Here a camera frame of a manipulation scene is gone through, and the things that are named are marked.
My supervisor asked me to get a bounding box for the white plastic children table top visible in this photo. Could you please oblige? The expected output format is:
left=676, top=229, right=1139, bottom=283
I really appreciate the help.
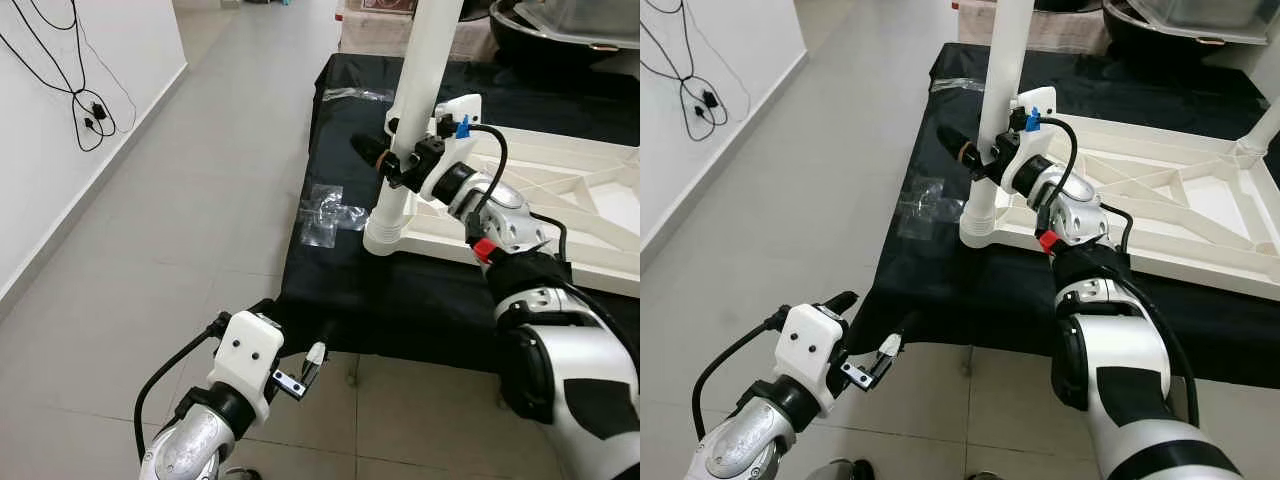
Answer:
left=362, top=120, right=641, bottom=298
left=958, top=112, right=1280, bottom=301

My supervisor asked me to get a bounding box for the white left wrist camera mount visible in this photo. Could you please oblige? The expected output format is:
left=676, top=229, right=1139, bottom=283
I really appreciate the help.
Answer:
left=772, top=303, right=849, bottom=416
left=208, top=312, right=287, bottom=419

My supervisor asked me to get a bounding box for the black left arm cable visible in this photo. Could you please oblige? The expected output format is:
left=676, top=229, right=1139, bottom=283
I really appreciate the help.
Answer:
left=692, top=312, right=787, bottom=443
left=135, top=315, right=227, bottom=463

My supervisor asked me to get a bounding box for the black cable on wall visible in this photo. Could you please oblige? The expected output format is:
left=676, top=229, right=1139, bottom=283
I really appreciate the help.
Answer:
left=0, top=0, right=137, bottom=154
left=645, top=0, right=751, bottom=144

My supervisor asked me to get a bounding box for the white plastic table leg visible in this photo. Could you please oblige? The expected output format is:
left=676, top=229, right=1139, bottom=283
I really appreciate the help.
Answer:
left=962, top=0, right=1036, bottom=233
left=1235, top=98, right=1280, bottom=167
left=362, top=0, right=466, bottom=241

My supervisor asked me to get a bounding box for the black wok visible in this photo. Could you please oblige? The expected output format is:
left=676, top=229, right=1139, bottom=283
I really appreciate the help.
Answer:
left=1105, top=0, right=1251, bottom=58
left=490, top=0, right=641, bottom=59

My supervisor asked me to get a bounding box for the patterned beige cloth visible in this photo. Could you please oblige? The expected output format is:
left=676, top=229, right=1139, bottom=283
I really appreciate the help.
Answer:
left=338, top=8, right=501, bottom=63
left=955, top=0, right=1111, bottom=55

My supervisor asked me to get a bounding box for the black tablecloth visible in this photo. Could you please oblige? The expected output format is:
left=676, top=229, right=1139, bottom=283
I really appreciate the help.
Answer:
left=275, top=52, right=641, bottom=376
left=850, top=42, right=1280, bottom=389

